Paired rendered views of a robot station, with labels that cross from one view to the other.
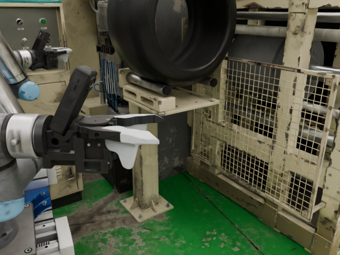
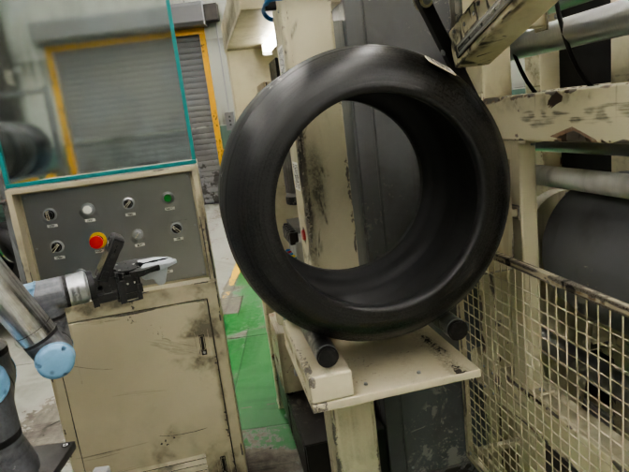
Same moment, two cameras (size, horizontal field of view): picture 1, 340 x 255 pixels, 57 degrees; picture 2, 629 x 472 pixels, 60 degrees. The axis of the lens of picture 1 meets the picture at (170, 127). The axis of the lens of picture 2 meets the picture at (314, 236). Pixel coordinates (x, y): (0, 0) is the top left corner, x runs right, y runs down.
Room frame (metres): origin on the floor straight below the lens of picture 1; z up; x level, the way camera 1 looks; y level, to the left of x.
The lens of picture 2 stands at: (0.43, -0.41, 1.37)
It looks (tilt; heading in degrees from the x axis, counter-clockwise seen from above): 12 degrees down; 24
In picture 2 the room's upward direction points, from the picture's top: 7 degrees counter-clockwise
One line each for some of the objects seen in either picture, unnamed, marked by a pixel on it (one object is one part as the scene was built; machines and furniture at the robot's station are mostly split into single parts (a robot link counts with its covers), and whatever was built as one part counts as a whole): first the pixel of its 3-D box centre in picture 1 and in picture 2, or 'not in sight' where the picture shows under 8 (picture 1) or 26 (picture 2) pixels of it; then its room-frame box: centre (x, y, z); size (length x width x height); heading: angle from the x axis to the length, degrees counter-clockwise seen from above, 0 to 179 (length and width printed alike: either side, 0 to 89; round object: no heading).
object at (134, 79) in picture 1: (147, 83); (310, 327); (1.49, 0.11, 0.90); 0.35 x 0.05 x 0.05; 35
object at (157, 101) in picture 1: (146, 96); (314, 352); (1.49, 0.11, 0.83); 0.36 x 0.09 x 0.06; 35
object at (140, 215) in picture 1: (146, 202); not in sight; (1.77, 0.16, 0.02); 0.27 x 0.27 x 0.04; 35
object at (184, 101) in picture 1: (170, 99); (373, 356); (1.57, 0.00, 0.80); 0.37 x 0.36 x 0.02; 125
